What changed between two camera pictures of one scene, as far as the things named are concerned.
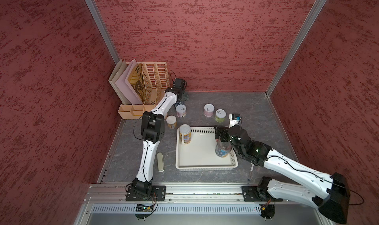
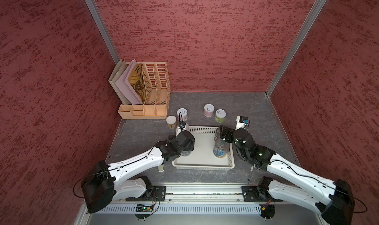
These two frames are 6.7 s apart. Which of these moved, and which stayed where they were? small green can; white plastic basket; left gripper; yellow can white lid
Moved: left gripper
Stayed: yellow can white lid; white plastic basket; small green can
